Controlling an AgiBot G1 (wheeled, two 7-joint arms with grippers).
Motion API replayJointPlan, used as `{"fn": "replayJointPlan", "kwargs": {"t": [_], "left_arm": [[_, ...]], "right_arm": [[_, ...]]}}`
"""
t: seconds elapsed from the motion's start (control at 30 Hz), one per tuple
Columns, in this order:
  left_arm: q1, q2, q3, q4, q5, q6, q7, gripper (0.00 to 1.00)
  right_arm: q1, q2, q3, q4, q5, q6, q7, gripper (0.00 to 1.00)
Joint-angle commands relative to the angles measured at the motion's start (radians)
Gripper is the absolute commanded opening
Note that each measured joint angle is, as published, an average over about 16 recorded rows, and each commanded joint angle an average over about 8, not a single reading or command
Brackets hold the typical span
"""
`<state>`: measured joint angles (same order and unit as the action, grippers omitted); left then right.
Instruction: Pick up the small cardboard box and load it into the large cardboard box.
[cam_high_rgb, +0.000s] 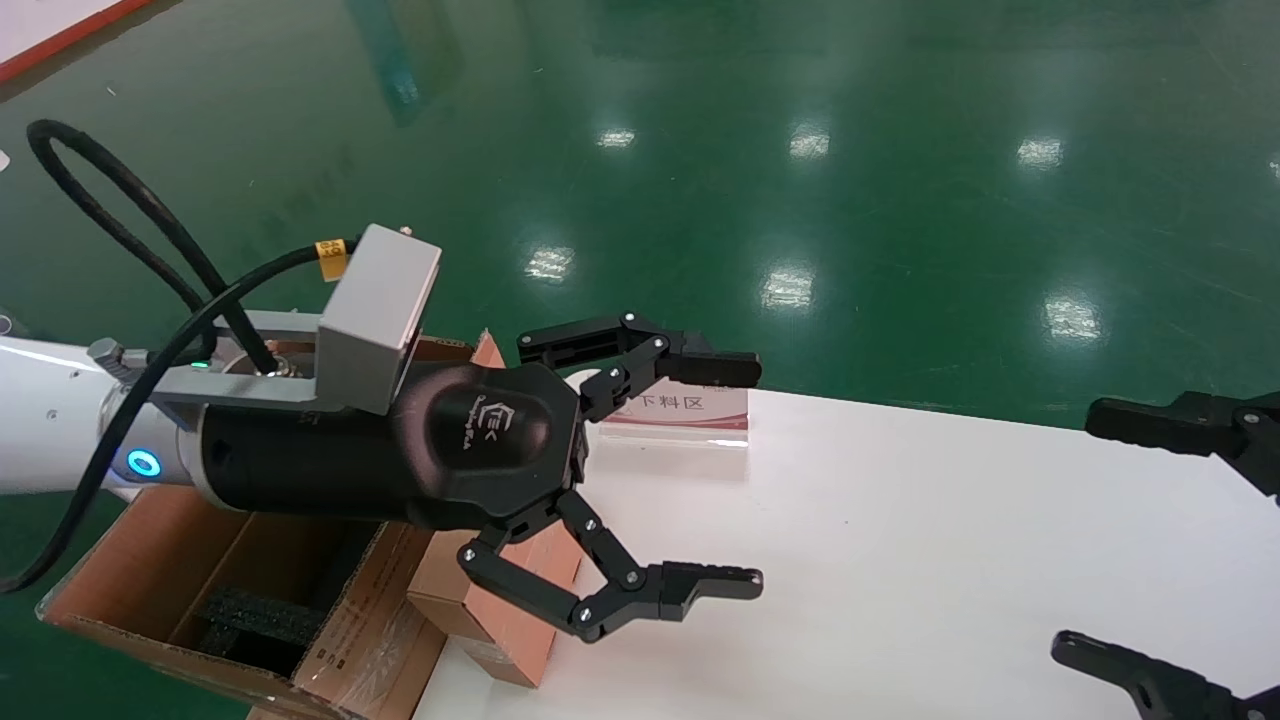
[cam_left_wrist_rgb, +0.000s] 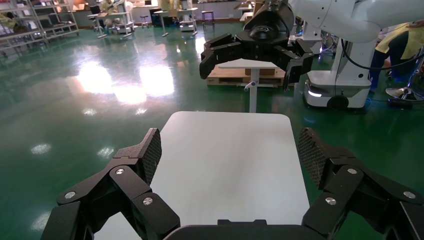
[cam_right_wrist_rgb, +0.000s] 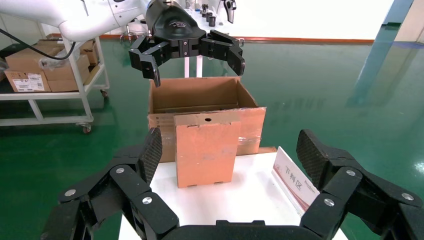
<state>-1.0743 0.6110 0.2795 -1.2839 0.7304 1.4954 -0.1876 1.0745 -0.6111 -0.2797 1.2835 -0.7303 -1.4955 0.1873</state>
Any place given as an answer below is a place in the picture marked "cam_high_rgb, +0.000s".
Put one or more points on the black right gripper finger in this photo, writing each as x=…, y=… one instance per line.
x=1160, y=685
x=1150, y=420

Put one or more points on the clear acrylic sign stand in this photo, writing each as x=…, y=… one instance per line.
x=690, y=412

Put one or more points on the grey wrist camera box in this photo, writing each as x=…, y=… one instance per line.
x=375, y=320

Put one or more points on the silver camera mount bracket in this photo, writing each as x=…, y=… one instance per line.
x=230, y=388

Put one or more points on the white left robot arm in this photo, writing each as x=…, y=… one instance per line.
x=50, y=420

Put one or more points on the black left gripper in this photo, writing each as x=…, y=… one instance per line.
x=470, y=440

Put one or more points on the black foam insert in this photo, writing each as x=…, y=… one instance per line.
x=260, y=620

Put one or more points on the large open cardboard box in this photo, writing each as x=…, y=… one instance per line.
x=130, y=570

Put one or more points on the small cardboard box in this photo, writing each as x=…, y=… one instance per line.
x=500, y=625

